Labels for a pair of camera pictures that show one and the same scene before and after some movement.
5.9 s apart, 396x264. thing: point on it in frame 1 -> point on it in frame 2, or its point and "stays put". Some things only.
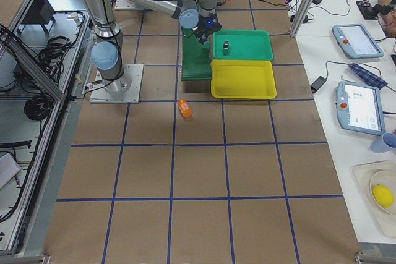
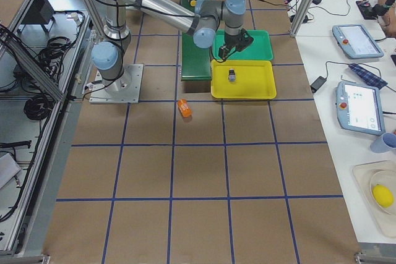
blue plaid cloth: x=368 y=76 stays put
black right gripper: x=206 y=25 -> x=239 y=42
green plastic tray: x=242 y=45 stays put
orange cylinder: x=185 y=108 stays put
